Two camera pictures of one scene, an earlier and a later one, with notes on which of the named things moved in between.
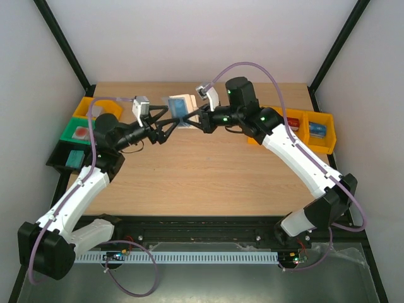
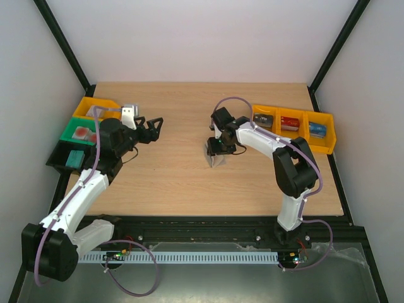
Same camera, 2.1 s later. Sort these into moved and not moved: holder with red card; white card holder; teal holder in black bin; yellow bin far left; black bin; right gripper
Moved: white card holder; right gripper
Not moved: yellow bin far left; holder with red card; black bin; teal holder in black bin
